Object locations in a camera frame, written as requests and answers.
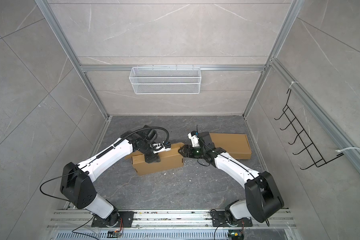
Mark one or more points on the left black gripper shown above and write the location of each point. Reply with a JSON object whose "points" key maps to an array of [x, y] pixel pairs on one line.
{"points": [[153, 158]]}

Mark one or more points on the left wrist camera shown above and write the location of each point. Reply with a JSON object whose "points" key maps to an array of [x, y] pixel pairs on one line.
{"points": [[161, 147]]}

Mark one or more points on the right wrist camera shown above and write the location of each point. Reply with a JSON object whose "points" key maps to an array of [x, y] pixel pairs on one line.
{"points": [[194, 137]]}

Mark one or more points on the left small circuit board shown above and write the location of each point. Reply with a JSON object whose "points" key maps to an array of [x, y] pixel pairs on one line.
{"points": [[114, 234]]}

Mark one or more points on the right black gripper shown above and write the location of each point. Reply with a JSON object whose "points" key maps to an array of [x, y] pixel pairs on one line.
{"points": [[188, 151]]}

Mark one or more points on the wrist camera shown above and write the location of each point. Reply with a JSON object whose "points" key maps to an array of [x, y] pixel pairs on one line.
{"points": [[194, 137], [161, 147]]}

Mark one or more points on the small circuit board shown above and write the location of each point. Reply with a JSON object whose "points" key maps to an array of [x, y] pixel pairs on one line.
{"points": [[114, 234], [235, 235]]}

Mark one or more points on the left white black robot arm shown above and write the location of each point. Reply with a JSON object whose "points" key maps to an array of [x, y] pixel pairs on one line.
{"points": [[77, 183]]}

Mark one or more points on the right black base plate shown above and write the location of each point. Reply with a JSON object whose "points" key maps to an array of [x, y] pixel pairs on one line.
{"points": [[223, 219]]}

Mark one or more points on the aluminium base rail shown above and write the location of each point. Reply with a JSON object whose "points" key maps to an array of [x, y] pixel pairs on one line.
{"points": [[170, 219]]}

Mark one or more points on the white wire mesh basket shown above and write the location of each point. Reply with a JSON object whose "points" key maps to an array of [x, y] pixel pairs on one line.
{"points": [[165, 80]]}

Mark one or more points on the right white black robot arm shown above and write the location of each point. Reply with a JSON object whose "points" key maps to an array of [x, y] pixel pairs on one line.
{"points": [[263, 198]]}

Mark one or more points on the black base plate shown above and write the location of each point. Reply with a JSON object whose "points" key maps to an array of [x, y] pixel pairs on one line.
{"points": [[115, 220], [223, 219]]}

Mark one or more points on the right small circuit board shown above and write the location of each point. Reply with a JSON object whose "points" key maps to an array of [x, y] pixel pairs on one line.
{"points": [[235, 235]]}

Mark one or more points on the black wire hook rack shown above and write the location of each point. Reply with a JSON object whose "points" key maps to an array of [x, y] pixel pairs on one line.
{"points": [[302, 135]]}

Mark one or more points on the brown cardboard box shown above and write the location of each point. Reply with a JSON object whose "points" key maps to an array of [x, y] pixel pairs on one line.
{"points": [[237, 145]]}

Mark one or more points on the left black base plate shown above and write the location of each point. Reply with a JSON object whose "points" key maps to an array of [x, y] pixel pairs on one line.
{"points": [[115, 220]]}

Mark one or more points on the slotted grey cable duct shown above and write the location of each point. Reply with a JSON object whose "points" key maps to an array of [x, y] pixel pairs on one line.
{"points": [[148, 235]]}

